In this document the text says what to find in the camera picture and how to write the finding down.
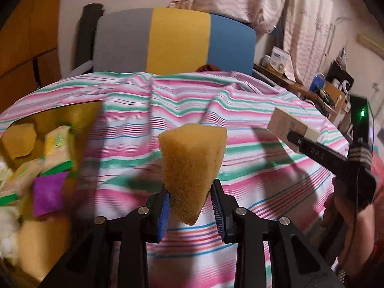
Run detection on person's right hand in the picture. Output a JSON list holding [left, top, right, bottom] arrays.
[[322, 177, 369, 264]]

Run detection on yellow wedge sponge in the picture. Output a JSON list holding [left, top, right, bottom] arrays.
[[157, 125, 228, 226], [0, 123, 38, 159], [18, 216, 72, 279]]

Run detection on pink green striped tablecloth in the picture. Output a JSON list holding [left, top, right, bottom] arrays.
[[0, 70, 350, 288]]

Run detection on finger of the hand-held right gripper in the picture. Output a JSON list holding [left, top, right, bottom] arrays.
[[286, 130, 350, 171]]

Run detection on blue white appliance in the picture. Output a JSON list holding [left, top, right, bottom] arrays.
[[312, 73, 326, 92]]

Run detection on yellow green snack packet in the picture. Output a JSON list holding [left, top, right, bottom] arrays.
[[43, 125, 75, 174], [0, 159, 45, 206]]

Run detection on wooden desk organizer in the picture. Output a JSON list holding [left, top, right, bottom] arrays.
[[322, 81, 345, 111]]

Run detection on purple sponge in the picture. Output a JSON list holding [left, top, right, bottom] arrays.
[[32, 172, 70, 218]]

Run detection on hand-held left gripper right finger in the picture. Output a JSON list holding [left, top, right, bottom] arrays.
[[209, 179, 345, 288]]

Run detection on dark red cloth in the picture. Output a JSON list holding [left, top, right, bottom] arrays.
[[196, 64, 224, 73]]

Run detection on black rolled mat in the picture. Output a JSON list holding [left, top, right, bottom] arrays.
[[76, 4, 104, 69]]

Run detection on wooden cabinet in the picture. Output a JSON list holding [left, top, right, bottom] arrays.
[[0, 0, 65, 114]]

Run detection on person's right forearm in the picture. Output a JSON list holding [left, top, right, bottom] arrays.
[[342, 204, 384, 279]]

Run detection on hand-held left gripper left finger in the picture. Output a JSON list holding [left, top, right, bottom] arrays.
[[39, 183, 171, 288]]

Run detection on white blue carton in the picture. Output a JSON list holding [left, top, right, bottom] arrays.
[[268, 46, 290, 74]]

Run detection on black shelf box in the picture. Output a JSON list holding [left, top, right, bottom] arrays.
[[325, 61, 354, 96]]

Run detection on wooden desk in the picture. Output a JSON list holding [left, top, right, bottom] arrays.
[[253, 63, 339, 117]]

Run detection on gold metal tin box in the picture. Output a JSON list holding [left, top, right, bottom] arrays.
[[0, 100, 104, 285]]

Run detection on cream cardboard box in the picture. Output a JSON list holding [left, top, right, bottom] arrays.
[[267, 107, 321, 150]]

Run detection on large clear plastic bag ball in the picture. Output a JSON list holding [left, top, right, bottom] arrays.
[[0, 207, 23, 264]]

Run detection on grey yellow blue chair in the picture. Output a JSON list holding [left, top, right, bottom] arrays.
[[70, 7, 275, 87]]

